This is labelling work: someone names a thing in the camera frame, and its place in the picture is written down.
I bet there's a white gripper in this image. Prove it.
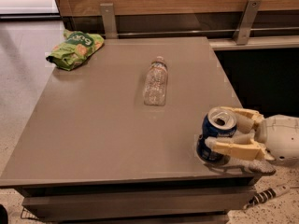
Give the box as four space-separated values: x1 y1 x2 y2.
204 106 299 175

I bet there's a blue pepsi can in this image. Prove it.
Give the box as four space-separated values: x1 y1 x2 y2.
197 107 236 162

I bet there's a green rice chip bag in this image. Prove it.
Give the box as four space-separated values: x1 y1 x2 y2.
46 30 105 71

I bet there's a clear plastic water bottle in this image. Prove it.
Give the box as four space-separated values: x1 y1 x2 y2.
143 56 168 106

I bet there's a grey drawer cabinet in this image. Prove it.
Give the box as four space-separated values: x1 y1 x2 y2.
0 36 277 224

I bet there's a striped black white cable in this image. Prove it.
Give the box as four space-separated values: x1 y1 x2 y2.
243 184 292 210

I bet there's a right metal bracket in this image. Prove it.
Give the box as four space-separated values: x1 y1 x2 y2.
233 0 262 46

